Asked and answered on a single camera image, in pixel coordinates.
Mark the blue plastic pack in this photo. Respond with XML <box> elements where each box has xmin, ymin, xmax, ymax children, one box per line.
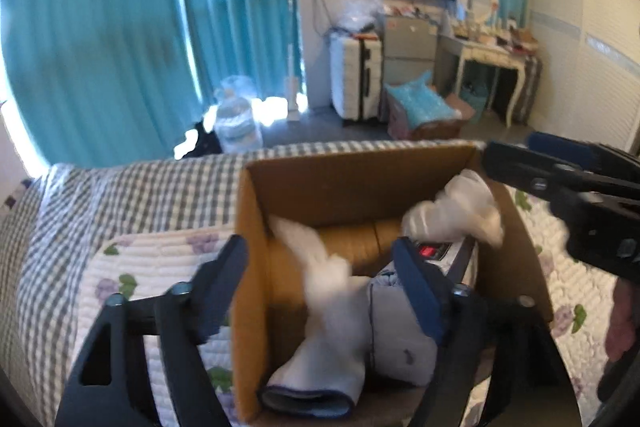
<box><xmin>387</xmin><ymin>71</ymin><xmax>463</xmax><ymax>126</ymax></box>

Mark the grey checkered bed sheet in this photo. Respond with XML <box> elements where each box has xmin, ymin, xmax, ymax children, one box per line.
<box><xmin>0</xmin><ymin>139</ymin><xmax>501</xmax><ymax>427</ymax></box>

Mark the open floor cardboard box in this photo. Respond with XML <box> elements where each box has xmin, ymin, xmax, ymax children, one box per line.
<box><xmin>384</xmin><ymin>83</ymin><xmax>477</xmax><ymax>141</ymax></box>

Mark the brown cardboard box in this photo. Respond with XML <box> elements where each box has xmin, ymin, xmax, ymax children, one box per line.
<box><xmin>231</xmin><ymin>142</ymin><xmax>556</xmax><ymax>425</ymax></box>

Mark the grey garment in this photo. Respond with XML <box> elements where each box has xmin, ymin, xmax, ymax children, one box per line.
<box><xmin>369</xmin><ymin>267</ymin><xmax>451</xmax><ymax>386</ymax></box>

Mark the large clear water jug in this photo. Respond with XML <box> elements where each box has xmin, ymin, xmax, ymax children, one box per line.
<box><xmin>213</xmin><ymin>75</ymin><xmax>264</xmax><ymax>154</ymax></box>

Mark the white floral quilt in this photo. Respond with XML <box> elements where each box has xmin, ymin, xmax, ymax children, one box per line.
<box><xmin>75</xmin><ymin>189</ymin><xmax>623</xmax><ymax>427</ymax></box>

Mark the white cloth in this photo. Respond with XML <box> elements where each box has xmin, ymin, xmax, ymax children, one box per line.
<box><xmin>401</xmin><ymin>169</ymin><xmax>505</xmax><ymax>249</ymax></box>

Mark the dressing table clutter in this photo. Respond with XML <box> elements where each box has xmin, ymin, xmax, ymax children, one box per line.
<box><xmin>450</xmin><ymin>13</ymin><xmax>542</xmax><ymax>56</ymax></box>

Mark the person's right hand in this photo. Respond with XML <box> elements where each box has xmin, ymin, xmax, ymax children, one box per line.
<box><xmin>604</xmin><ymin>279</ymin><xmax>640</xmax><ymax>363</ymax></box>

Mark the white wardrobe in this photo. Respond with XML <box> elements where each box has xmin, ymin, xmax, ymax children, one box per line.
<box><xmin>526</xmin><ymin>0</ymin><xmax>640</xmax><ymax>160</ymax></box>

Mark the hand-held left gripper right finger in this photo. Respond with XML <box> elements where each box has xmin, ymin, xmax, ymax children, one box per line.
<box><xmin>392</xmin><ymin>236</ymin><xmax>583</xmax><ymax>427</ymax></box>

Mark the white dressing table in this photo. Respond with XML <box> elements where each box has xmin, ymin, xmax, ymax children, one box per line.
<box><xmin>436</xmin><ymin>31</ymin><xmax>532</xmax><ymax>128</ymax></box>

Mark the wide teal curtain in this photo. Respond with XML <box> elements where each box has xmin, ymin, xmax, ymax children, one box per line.
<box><xmin>0</xmin><ymin>0</ymin><xmax>203</xmax><ymax>168</ymax></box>

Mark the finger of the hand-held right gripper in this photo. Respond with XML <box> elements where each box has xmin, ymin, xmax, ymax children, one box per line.
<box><xmin>527</xmin><ymin>132</ymin><xmax>640</xmax><ymax>180</ymax></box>
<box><xmin>481</xmin><ymin>141</ymin><xmax>640</xmax><ymax>208</ymax></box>

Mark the green bin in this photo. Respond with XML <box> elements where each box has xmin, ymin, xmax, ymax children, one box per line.
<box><xmin>460</xmin><ymin>83</ymin><xmax>489</xmax><ymax>118</ymax></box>

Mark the white suitcase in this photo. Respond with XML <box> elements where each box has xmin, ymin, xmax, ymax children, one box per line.
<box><xmin>329</xmin><ymin>32</ymin><xmax>385</xmax><ymax>122</ymax></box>

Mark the clear plastic bag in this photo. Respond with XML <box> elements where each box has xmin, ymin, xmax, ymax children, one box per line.
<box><xmin>335</xmin><ymin>0</ymin><xmax>387</xmax><ymax>36</ymax></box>

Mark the white sock with dark cuff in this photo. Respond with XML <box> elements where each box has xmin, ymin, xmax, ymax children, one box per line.
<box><xmin>257</xmin><ymin>216</ymin><xmax>372</xmax><ymax>419</ymax></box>

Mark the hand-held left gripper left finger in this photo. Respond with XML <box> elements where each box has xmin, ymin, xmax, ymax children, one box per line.
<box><xmin>54</xmin><ymin>234</ymin><xmax>249</xmax><ymax>427</ymax></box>

